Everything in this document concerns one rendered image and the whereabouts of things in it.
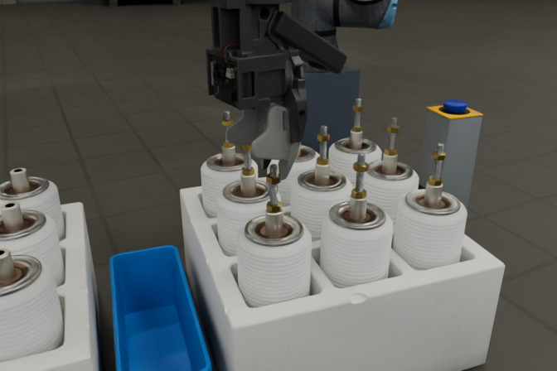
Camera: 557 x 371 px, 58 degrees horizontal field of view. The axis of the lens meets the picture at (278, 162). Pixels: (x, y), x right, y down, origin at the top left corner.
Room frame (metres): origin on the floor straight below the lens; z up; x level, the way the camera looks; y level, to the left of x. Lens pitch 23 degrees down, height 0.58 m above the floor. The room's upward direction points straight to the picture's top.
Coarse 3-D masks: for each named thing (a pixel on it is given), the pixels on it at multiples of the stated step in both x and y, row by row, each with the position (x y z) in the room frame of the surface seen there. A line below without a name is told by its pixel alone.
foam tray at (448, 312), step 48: (192, 192) 0.81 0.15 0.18; (192, 240) 0.71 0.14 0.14; (192, 288) 0.76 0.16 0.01; (336, 288) 0.53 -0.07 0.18; (384, 288) 0.53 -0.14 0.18; (432, 288) 0.55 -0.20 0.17; (480, 288) 0.58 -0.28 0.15; (240, 336) 0.46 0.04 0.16; (288, 336) 0.48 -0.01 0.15; (336, 336) 0.50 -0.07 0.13; (384, 336) 0.53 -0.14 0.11; (432, 336) 0.55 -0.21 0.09; (480, 336) 0.58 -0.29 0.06
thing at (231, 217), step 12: (216, 204) 0.66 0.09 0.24; (228, 204) 0.64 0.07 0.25; (240, 204) 0.63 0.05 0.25; (252, 204) 0.63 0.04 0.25; (264, 204) 0.64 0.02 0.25; (228, 216) 0.63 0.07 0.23; (240, 216) 0.62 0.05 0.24; (252, 216) 0.62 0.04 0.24; (228, 228) 0.63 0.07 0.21; (240, 228) 0.62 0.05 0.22; (228, 240) 0.63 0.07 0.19; (228, 252) 0.63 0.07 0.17
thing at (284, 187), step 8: (272, 160) 0.80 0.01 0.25; (312, 160) 0.80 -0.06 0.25; (296, 168) 0.77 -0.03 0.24; (304, 168) 0.78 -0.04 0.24; (312, 168) 0.79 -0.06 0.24; (288, 176) 0.77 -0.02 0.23; (296, 176) 0.77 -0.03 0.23; (280, 184) 0.78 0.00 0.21; (288, 184) 0.77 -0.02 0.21; (280, 192) 0.78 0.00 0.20; (288, 192) 0.78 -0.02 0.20; (288, 200) 0.77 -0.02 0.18
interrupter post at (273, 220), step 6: (282, 210) 0.56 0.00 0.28; (270, 216) 0.55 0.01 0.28; (276, 216) 0.55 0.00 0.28; (282, 216) 0.55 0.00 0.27; (270, 222) 0.55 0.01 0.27; (276, 222) 0.55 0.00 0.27; (282, 222) 0.55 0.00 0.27; (270, 228) 0.55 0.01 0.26; (276, 228) 0.55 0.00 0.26; (282, 228) 0.55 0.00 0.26; (270, 234) 0.55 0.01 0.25; (276, 234) 0.55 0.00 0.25
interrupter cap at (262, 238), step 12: (264, 216) 0.59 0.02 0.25; (288, 216) 0.59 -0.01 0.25; (252, 228) 0.56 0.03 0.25; (264, 228) 0.57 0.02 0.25; (288, 228) 0.56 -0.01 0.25; (300, 228) 0.56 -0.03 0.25; (252, 240) 0.53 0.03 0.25; (264, 240) 0.53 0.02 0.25; (276, 240) 0.53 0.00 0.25; (288, 240) 0.53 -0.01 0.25
